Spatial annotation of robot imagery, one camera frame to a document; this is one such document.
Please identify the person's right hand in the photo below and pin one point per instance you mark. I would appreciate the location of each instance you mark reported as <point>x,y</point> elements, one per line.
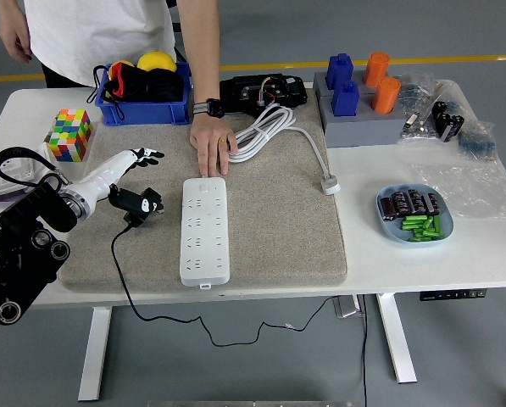
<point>15,38</point>

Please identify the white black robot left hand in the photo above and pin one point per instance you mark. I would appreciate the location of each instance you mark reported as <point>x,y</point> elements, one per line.
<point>108,174</point>

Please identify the person's left hand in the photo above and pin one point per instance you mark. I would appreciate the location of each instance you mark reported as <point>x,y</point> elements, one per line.
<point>212,140</point>

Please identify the person's left forearm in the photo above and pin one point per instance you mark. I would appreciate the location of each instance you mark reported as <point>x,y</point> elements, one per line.
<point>201,51</point>

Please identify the black wristwatch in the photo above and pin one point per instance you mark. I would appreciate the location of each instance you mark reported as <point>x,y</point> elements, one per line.
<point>213,108</point>

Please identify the colourful puzzle cube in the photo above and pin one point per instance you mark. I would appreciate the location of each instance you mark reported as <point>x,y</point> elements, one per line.
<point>72,135</point>

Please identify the blue plastic bin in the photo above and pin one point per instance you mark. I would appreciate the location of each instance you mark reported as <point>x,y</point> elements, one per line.
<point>151,112</point>

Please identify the black fabric bundle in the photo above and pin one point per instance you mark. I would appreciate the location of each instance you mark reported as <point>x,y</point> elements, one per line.
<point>165,87</point>

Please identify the person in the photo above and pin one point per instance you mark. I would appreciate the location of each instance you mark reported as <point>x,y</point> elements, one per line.
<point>96,34</point>

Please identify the black pouch with red lining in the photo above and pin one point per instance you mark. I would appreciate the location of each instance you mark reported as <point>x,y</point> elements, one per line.
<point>127,85</point>

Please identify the large yellow ball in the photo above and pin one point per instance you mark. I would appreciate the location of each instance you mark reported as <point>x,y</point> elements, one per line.
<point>157,61</point>

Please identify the small yellow ball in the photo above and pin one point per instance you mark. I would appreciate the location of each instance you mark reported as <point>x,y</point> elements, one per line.
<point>123,64</point>

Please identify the grey-brown mat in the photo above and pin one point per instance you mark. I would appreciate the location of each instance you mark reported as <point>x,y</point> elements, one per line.
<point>278,233</point>

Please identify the small grey block holder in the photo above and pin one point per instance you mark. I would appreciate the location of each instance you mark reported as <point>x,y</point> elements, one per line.
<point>320,82</point>

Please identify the blue plastic block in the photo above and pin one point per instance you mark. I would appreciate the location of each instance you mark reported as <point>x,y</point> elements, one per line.
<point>339,70</point>
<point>346,99</point>

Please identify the large grey block holder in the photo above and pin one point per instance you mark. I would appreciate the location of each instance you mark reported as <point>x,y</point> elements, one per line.
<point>363,129</point>

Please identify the white table leg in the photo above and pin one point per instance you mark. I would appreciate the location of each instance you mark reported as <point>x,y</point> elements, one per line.
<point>95,352</point>
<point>396,339</point>

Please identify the orange plastic cylinder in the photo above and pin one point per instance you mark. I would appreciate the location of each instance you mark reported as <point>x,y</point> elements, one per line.
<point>376,68</point>
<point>386,95</point>

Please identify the light blue plate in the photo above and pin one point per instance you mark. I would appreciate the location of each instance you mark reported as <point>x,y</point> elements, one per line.
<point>390,229</point>

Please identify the clear bag of metal parts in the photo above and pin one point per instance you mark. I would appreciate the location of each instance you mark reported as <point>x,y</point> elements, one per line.
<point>418,127</point>

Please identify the clear bag of small parts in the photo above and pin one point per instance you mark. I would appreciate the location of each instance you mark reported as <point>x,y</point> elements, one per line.
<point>415,91</point>

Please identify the metal box under table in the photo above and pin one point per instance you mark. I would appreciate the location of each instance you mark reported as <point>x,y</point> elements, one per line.
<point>346,306</point>

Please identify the green battery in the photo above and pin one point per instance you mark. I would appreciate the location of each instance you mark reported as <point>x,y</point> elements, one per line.
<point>424,238</point>
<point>413,226</point>
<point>413,219</point>
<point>424,232</point>
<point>437,224</point>

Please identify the clear bag of black capacitors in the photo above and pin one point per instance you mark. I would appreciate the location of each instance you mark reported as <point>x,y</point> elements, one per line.
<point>447,120</point>

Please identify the empty clear plastic bag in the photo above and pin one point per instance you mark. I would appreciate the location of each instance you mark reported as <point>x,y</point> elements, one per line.
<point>468,191</point>

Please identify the clear bag of blue resistors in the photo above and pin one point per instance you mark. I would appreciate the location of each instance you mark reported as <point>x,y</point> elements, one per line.
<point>477,142</point>

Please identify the black desk control panel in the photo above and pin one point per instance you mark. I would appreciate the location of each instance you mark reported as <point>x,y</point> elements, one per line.
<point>452,295</point>

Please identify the white wall socket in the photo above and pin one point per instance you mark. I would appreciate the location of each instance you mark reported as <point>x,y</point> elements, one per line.
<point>14,174</point>

